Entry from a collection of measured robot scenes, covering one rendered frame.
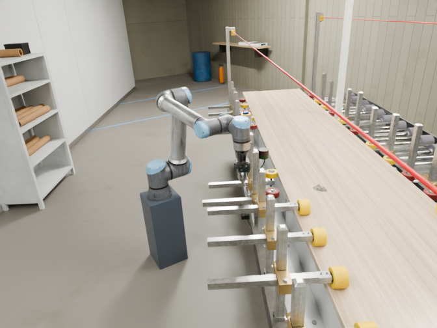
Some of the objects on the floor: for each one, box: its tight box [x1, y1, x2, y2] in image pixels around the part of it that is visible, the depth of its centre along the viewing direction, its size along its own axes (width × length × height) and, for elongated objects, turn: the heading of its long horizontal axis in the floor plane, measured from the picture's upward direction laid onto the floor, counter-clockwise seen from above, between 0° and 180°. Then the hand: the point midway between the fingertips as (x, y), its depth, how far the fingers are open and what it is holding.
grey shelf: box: [0, 53, 75, 211], centre depth 375 cm, size 45×90×155 cm, turn 6°
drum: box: [192, 51, 211, 82], centre depth 993 cm, size 54×54×83 cm
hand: (242, 180), depth 187 cm, fingers closed
